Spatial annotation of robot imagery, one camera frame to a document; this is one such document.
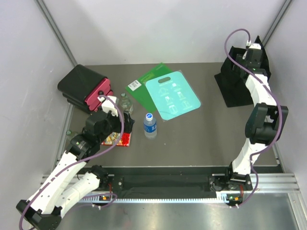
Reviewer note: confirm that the small green glass bottle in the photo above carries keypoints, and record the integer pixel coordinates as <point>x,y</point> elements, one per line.
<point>70,135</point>

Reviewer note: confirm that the clear empty plastic bottle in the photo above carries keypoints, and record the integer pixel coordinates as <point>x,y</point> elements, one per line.
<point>126,103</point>

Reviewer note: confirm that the black canvas bag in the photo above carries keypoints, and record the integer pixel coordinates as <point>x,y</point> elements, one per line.
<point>231,79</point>

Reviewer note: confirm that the green plastic board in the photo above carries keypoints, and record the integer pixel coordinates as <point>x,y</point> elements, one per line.
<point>138,90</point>

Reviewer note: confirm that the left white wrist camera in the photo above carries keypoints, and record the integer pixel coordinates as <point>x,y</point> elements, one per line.
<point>107,105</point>

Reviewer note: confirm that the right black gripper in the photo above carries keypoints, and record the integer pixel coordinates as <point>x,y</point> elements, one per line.
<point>240,59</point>

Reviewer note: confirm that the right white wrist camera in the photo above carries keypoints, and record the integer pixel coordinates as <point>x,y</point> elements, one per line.
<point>253,51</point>

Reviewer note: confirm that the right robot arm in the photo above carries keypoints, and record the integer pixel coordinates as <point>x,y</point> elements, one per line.
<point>264,125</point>

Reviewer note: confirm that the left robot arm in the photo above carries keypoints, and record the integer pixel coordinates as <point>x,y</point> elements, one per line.
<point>45,209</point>

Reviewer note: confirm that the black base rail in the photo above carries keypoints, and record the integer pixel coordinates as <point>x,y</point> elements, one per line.
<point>170,182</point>

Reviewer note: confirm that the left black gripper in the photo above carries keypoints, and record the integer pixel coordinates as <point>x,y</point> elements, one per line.
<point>128,124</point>

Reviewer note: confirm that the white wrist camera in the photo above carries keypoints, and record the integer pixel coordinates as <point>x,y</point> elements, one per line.
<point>253,51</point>
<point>107,105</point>

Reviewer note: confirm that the teal folding board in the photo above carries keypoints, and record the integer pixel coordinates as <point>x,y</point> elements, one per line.
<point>172,95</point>

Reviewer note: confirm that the clear water bottle blue cap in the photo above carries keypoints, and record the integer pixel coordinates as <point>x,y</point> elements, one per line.
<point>150,126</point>

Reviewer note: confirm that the black and pink case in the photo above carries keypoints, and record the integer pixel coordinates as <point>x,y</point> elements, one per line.
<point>82,86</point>

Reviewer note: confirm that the red illustrated book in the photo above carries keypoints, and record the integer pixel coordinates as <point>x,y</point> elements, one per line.
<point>113,137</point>

